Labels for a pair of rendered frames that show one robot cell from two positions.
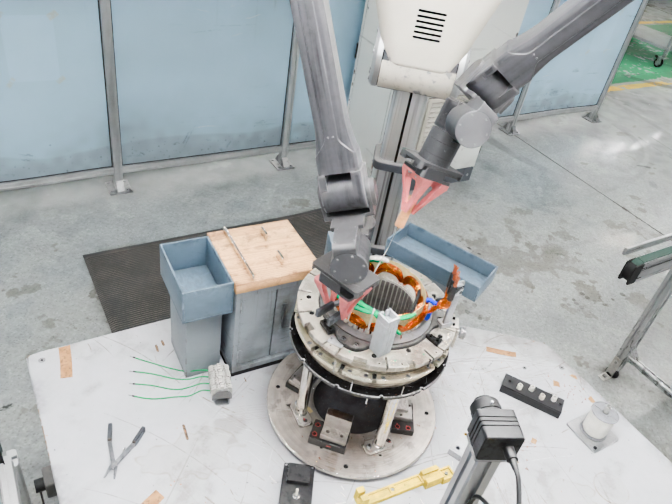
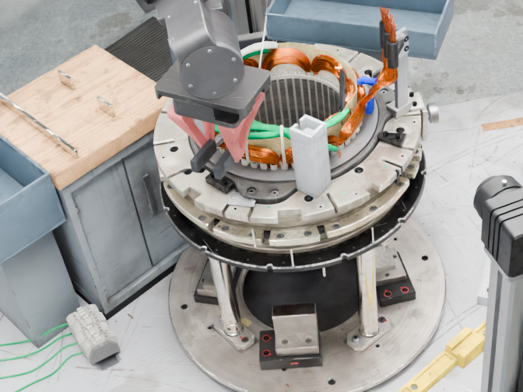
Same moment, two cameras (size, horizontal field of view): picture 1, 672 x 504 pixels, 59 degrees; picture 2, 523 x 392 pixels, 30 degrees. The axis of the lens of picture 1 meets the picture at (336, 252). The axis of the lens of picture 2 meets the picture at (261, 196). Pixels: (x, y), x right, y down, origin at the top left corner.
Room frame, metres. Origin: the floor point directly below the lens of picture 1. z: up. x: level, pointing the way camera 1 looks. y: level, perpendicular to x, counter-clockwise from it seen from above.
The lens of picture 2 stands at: (0.00, -0.02, 1.84)
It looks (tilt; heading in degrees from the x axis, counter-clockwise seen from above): 44 degrees down; 357
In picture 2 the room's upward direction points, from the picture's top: 9 degrees counter-clockwise
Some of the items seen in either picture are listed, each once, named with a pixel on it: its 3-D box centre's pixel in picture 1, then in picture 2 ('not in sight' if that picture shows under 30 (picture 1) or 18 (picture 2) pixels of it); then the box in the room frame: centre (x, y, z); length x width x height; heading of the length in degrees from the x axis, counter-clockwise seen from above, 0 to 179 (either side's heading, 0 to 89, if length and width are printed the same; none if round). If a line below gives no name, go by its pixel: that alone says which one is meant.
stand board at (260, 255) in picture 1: (263, 254); (78, 112); (1.04, 0.16, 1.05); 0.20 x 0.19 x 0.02; 125
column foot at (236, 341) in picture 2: (300, 412); (233, 330); (0.83, 0.01, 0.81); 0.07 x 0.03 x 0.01; 31
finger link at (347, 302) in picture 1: (343, 294); (222, 121); (0.78, -0.03, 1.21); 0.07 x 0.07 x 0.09; 55
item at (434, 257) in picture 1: (427, 296); (363, 82); (1.16, -0.25, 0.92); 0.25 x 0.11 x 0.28; 61
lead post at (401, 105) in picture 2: (451, 303); (398, 71); (0.88, -0.23, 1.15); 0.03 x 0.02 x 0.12; 121
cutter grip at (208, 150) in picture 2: (324, 309); (203, 155); (0.77, 0.00, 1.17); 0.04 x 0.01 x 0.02; 142
